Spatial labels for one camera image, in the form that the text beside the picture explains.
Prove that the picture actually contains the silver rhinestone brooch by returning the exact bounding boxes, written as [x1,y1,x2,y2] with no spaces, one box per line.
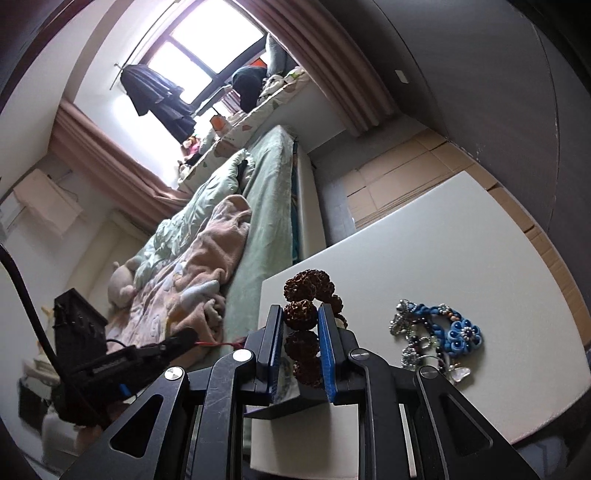
[389,299,419,336]

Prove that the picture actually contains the pink fleece blanket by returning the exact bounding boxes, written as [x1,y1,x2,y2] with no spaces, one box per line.
[111,194,253,348]

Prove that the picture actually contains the green quilt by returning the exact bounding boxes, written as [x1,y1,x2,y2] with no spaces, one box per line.
[134,148,256,296]

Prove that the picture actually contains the dark bag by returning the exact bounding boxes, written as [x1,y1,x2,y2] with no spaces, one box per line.
[231,66,269,112]

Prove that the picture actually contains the blue braided flower bracelet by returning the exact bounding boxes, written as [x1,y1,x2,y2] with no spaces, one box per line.
[418,302,482,357]

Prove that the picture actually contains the small plush toys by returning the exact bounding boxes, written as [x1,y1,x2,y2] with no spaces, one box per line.
[177,135,205,168]

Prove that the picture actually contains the brown seed bead bracelet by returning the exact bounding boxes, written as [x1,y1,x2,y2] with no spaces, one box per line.
[283,269,348,389]

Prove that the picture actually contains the brown curtain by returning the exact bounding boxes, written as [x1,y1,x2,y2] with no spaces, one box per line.
[48,99,191,232]
[240,0,399,138]

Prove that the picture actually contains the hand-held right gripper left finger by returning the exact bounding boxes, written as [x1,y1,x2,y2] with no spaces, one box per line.
[95,305,284,480]

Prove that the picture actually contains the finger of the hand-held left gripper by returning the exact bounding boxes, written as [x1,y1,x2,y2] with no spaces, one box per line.
[105,327,197,372]

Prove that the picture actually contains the window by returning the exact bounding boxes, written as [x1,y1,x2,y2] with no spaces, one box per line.
[131,0,269,112]

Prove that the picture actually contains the curtain rod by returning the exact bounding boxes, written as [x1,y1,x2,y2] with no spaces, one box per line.
[110,0,241,89]

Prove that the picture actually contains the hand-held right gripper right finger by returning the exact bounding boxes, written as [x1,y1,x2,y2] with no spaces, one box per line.
[316,303,541,480]

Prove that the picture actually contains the black cable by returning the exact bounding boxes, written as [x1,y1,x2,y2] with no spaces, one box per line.
[0,242,63,381]

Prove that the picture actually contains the white bed frame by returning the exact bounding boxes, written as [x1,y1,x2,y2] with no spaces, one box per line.
[292,142,329,267]

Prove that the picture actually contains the grey pillow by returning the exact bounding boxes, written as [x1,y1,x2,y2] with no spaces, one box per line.
[264,34,297,77]

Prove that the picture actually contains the beige plush toy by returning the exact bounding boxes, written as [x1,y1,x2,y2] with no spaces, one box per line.
[107,256,145,308]

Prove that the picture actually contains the clear crystal pendant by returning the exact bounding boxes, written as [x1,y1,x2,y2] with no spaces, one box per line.
[444,362,472,385]

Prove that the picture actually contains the dark hanging clothes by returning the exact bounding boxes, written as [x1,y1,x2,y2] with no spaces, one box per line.
[120,64,198,142]

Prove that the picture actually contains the printed window seat cushion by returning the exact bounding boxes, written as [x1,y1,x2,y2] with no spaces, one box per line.
[178,67,309,193]

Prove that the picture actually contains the white air conditioner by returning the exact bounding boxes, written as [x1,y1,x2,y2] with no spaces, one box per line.
[0,168,85,239]

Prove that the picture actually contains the dark bead bracelet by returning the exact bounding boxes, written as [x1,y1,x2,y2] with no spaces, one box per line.
[405,323,446,367]

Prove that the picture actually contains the green bed mattress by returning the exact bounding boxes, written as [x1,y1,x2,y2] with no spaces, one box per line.
[221,124,302,370]

